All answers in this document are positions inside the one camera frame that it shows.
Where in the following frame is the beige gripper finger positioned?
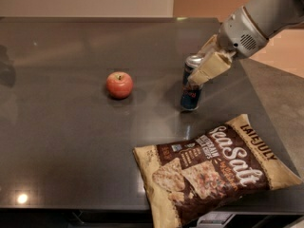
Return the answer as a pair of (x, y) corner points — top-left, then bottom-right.
(198, 34), (219, 58)
(188, 51), (232, 86)

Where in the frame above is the brown sea salt chip bag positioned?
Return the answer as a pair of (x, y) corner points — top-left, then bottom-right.
(133, 114), (302, 228)

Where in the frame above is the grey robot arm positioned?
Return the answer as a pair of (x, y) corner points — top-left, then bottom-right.
(188, 0), (304, 86)

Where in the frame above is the red apple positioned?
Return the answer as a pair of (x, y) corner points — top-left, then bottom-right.
(106, 71), (133, 99)

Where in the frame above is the grey device under table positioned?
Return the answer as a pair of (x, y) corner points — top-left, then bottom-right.
(197, 212), (235, 228)

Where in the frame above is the blue redbull can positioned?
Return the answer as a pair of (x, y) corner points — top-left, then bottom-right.
(180, 55), (203, 111)

